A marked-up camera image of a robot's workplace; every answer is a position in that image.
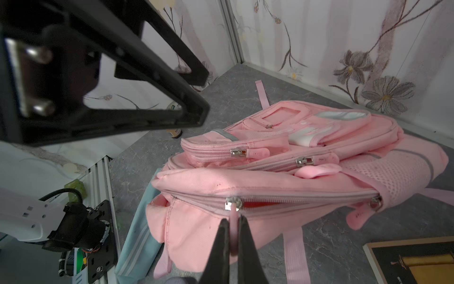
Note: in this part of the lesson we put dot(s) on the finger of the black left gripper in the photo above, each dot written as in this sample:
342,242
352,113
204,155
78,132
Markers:
137,62
135,13

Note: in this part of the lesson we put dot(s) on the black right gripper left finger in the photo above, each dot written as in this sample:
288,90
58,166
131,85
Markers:
217,267

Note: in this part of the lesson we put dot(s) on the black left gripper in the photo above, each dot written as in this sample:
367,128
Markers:
46,70

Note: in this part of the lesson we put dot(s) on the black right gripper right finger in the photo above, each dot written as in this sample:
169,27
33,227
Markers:
250,270

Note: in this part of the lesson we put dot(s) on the pink student backpack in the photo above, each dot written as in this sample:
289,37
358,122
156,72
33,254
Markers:
283,167

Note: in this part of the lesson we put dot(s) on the purple glasses case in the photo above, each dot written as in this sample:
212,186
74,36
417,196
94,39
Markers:
181,280

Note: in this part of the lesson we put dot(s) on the orange cap brown bottle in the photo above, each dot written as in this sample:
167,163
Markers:
175,133

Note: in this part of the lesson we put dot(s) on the green connector block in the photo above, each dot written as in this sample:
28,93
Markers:
79,186

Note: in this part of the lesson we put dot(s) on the teal pencil pouch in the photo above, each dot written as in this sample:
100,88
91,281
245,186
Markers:
140,248

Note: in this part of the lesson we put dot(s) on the brown and black book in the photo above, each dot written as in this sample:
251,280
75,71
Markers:
416,261

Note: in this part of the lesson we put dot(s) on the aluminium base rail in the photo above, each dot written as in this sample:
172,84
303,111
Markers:
95,198

